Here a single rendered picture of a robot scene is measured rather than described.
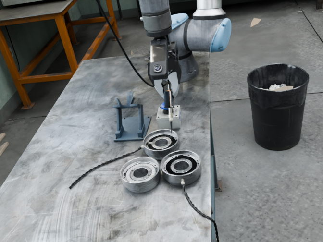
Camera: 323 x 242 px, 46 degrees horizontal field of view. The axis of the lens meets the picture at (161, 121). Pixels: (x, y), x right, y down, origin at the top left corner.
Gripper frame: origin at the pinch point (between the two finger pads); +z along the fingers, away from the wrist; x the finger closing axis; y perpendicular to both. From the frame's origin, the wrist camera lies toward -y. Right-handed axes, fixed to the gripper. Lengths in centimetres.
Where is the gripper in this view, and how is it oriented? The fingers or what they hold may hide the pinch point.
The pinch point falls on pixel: (168, 95)
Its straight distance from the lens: 110.2
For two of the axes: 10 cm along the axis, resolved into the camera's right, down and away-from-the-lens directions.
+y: 1.4, -5.6, 8.2
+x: -9.8, 0.6, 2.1
